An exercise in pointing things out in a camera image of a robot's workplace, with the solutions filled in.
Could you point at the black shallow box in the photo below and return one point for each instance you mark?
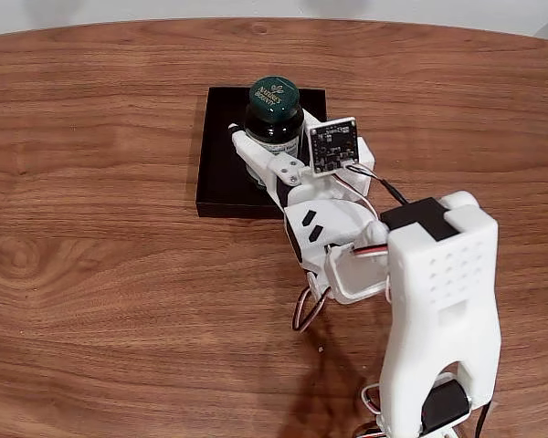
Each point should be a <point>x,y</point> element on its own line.
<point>219,159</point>

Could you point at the dark green pill bottle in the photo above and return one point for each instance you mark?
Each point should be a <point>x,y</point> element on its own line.
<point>274,105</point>

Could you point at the square camera circuit board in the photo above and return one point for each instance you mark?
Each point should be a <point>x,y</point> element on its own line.
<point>335,146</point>

